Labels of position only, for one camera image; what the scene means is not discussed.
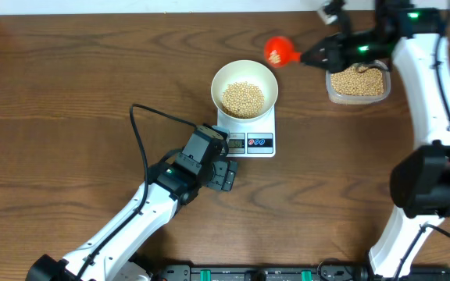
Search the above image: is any red measuring scoop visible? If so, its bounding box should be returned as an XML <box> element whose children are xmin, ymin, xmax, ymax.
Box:
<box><xmin>263</xmin><ymin>36</ymin><xmax>301</xmax><ymax>68</ymax></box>

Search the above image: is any cream round bowl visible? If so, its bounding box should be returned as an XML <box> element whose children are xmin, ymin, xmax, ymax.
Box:
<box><xmin>210</xmin><ymin>60</ymin><xmax>279</xmax><ymax>120</ymax></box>

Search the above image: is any clear plastic container of beans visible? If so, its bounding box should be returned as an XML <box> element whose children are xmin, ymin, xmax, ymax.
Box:
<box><xmin>326</xmin><ymin>60</ymin><xmax>391</xmax><ymax>105</ymax></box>

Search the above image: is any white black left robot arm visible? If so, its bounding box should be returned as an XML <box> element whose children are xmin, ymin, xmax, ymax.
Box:
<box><xmin>26</xmin><ymin>125</ymin><xmax>238</xmax><ymax>280</ymax></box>

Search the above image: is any white digital kitchen scale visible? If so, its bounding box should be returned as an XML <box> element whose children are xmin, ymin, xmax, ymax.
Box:
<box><xmin>217</xmin><ymin>108</ymin><xmax>276</xmax><ymax>158</ymax></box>

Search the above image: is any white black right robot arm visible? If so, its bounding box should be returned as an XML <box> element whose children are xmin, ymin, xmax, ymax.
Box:
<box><xmin>299</xmin><ymin>1</ymin><xmax>450</xmax><ymax>280</ymax></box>

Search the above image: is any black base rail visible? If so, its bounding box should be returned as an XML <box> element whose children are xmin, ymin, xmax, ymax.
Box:
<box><xmin>146</xmin><ymin>254</ymin><xmax>450</xmax><ymax>281</ymax></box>

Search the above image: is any pile of beans in bowl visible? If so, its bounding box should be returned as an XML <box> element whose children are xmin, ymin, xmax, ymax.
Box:
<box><xmin>222</xmin><ymin>82</ymin><xmax>265</xmax><ymax>119</ymax></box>

